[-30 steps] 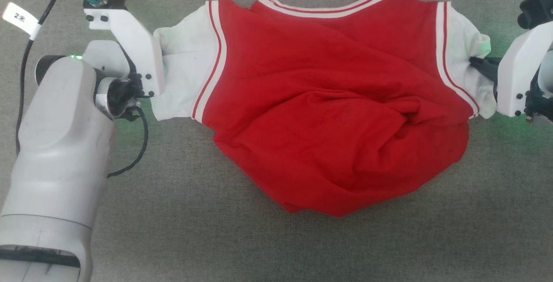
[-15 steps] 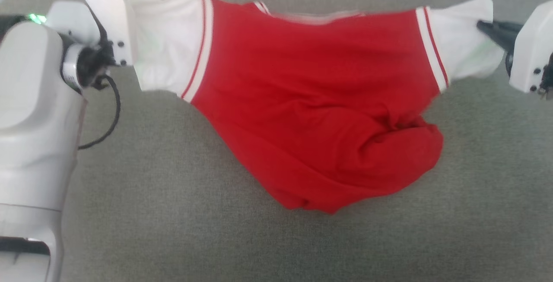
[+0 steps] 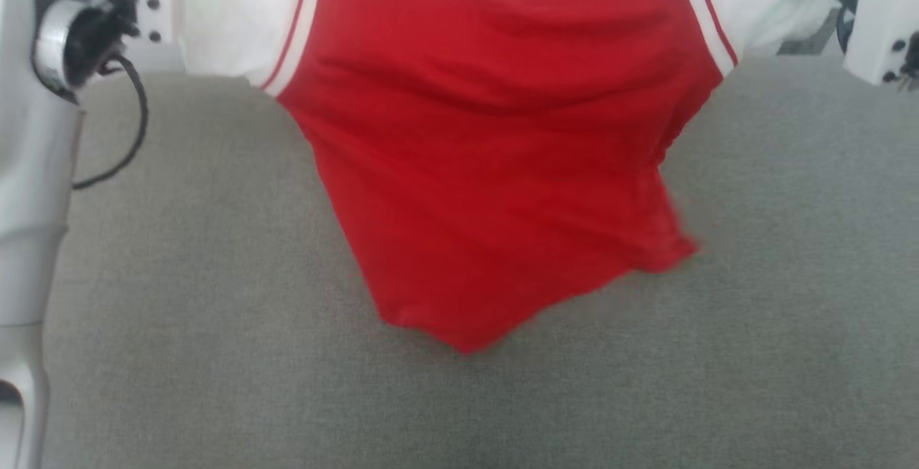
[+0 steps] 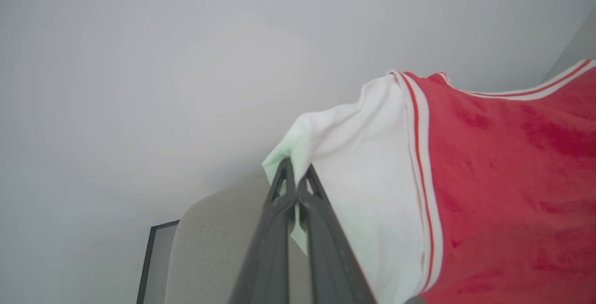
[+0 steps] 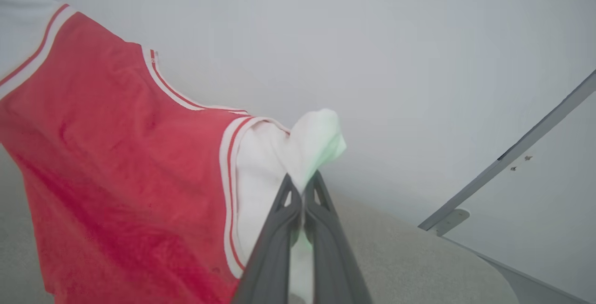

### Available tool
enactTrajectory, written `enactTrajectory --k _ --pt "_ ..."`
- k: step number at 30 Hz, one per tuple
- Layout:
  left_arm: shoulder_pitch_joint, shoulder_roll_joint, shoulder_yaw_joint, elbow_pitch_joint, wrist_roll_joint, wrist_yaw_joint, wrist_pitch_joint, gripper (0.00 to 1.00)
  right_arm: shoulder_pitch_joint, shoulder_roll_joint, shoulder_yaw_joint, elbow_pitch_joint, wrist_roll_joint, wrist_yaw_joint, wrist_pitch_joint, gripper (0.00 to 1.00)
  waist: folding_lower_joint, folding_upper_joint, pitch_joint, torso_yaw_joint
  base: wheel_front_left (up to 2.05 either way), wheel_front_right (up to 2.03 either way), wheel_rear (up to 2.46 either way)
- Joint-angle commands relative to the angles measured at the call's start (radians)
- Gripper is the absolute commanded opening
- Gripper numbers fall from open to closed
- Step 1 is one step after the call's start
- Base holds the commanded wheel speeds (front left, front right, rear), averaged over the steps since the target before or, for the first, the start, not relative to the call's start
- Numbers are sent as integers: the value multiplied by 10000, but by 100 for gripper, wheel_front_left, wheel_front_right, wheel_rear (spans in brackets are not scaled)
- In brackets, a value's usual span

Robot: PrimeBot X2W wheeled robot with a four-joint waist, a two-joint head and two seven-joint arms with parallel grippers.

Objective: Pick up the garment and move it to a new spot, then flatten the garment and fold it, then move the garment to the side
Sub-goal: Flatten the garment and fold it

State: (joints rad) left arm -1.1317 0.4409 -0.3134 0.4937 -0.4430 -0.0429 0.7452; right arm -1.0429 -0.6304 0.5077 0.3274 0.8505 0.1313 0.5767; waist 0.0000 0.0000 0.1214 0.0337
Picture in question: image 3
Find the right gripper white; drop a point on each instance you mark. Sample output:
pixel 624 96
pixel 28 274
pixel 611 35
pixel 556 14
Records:
pixel 887 16

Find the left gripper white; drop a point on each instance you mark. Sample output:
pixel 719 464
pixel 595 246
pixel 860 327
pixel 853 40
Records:
pixel 154 20

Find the red white basketball jersey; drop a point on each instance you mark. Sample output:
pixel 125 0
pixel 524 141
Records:
pixel 502 167

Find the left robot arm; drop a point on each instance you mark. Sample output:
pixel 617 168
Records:
pixel 29 203

